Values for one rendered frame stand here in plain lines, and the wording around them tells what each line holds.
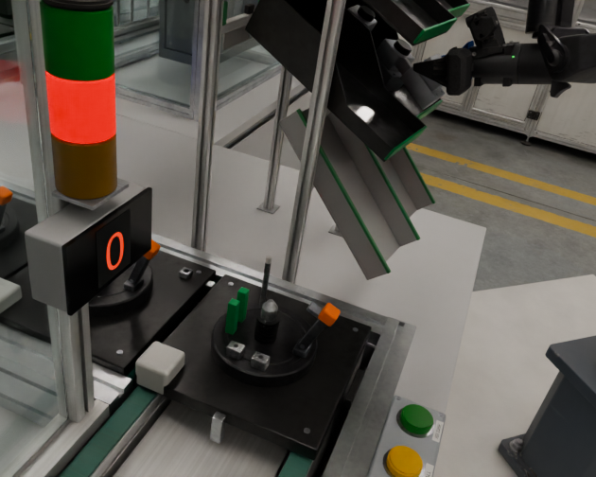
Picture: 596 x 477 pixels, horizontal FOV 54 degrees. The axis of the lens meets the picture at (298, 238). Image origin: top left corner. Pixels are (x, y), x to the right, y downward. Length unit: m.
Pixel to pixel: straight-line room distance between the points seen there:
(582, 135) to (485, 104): 0.71
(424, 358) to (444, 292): 0.20
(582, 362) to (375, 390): 0.26
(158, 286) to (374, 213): 0.37
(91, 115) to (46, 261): 0.12
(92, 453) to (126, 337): 0.16
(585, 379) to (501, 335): 0.37
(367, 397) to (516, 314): 0.50
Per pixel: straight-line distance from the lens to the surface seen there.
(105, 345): 0.80
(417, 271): 1.22
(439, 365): 1.02
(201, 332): 0.81
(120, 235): 0.55
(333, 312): 0.72
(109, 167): 0.51
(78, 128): 0.49
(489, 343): 1.11
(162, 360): 0.75
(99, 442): 0.73
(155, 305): 0.85
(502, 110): 4.72
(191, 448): 0.75
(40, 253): 0.52
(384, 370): 0.83
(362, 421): 0.76
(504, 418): 0.98
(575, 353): 0.82
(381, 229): 1.00
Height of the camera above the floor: 1.52
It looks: 32 degrees down
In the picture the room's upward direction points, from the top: 10 degrees clockwise
